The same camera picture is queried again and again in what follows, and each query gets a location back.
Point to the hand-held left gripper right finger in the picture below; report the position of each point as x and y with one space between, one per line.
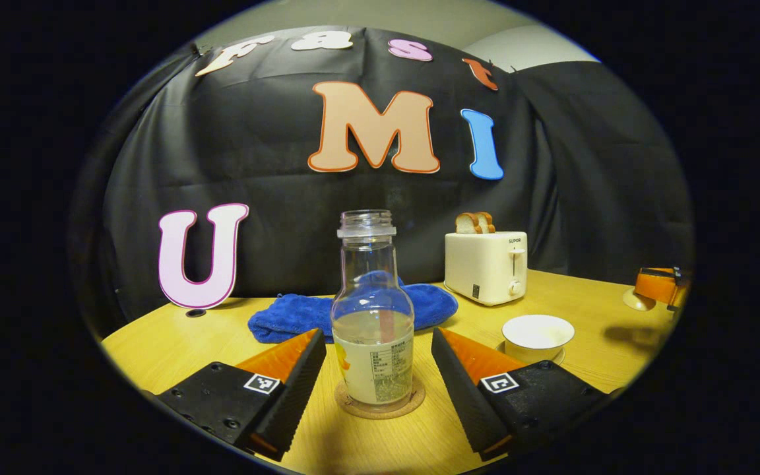
459 389

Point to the black backdrop cloth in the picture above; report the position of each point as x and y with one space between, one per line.
274 218

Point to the clear plastic water bottle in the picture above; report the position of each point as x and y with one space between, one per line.
373 356

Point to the toast slice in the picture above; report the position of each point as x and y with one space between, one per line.
467 224
487 222

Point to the cream toaster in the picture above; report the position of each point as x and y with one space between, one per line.
485 267

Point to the cream ceramic teacup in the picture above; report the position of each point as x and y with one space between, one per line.
538 330

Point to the blue towel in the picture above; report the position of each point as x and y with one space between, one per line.
287 320

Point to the cream ceramic saucer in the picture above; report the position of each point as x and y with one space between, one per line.
557 359

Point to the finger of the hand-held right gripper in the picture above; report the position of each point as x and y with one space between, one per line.
657 285

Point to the cream teacup lid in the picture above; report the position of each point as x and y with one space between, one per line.
637 300

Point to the round cork coaster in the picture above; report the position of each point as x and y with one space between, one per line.
380 410

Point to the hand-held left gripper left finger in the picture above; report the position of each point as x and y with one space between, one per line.
297 389

